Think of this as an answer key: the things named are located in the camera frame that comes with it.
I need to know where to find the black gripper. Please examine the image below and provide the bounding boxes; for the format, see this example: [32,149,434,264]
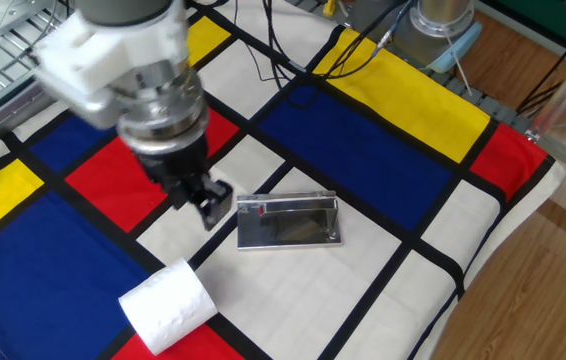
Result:
[135,132,235,233]

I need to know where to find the white toilet paper roll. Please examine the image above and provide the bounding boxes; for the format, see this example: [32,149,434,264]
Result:
[117,256,219,357]

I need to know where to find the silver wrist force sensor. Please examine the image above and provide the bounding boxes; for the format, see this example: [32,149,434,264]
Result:
[115,59,212,156]

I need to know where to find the colour block grid tablecloth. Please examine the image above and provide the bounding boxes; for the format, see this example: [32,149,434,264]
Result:
[0,0,566,360]

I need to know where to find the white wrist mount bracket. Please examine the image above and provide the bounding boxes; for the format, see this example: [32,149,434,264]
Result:
[32,9,192,129]

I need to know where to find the cable with silver connector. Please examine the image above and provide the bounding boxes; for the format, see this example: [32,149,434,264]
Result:
[370,0,417,60]

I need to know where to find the black floor cables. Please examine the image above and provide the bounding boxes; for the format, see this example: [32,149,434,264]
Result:
[515,47,566,117]

